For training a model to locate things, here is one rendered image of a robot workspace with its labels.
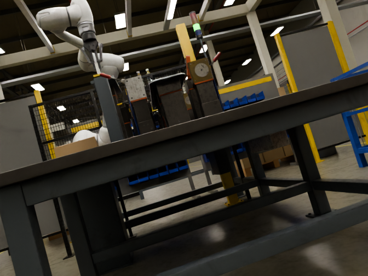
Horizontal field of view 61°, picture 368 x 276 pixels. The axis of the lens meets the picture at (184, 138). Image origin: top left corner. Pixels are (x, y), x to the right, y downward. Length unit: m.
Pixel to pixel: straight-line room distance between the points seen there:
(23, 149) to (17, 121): 0.38
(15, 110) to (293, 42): 4.03
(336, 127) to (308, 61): 1.09
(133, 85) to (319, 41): 4.15
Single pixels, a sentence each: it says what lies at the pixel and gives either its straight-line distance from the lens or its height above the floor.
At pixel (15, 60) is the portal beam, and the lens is 7.00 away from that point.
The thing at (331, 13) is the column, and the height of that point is 3.19.
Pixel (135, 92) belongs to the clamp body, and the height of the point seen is 0.98.
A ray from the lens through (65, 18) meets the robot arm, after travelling 1.91.
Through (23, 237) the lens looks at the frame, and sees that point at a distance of 1.14.
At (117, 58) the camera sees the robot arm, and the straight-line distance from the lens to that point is 2.41.
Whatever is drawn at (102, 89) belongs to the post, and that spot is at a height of 1.07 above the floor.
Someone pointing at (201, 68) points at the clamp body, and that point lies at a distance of 1.68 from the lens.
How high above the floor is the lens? 0.58
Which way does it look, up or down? 4 degrees up
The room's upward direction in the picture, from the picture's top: 17 degrees counter-clockwise
